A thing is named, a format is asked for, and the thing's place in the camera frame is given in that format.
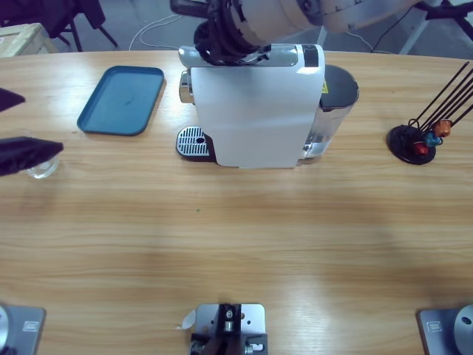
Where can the wooden crate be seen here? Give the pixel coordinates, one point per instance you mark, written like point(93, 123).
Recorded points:
point(26, 37)

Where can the orange coffee capsule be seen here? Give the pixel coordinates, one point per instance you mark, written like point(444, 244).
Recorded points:
point(442, 127)

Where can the white paper tag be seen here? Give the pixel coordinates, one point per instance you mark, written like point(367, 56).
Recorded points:
point(188, 320)

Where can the clear drinking glass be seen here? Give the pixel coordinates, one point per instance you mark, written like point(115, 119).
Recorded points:
point(44, 172)

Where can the grey mount with dark post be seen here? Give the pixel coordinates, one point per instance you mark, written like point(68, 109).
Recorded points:
point(229, 325)

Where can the teal coffee capsule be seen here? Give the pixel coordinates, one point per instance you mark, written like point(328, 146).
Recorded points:
point(431, 139)

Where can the teal plastic tray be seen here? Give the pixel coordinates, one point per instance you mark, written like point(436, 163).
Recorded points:
point(122, 100)

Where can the red coffee capsule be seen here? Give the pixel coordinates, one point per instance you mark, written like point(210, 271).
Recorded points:
point(420, 148)

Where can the black capsule holder with rods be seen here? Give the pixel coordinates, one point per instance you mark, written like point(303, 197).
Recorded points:
point(403, 146)

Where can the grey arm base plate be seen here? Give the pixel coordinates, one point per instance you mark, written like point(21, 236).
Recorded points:
point(22, 327)
point(443, 329)

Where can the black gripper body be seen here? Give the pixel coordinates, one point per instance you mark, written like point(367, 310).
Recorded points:
point(225, 40)

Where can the white capsule coffee machine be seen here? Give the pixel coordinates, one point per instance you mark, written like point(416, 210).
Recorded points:
point(258, 111)

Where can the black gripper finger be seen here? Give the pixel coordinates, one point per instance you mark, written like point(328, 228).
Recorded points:
point(26, 155)
point(9, 100)

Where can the black chair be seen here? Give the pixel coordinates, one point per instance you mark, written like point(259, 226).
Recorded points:
point(88, 15)

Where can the white metal frame leg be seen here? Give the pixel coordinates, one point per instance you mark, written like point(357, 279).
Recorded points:
point(322, 37)
point(415, 35)

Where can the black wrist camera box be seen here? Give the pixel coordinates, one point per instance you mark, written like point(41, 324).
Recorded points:
point(188, 7)

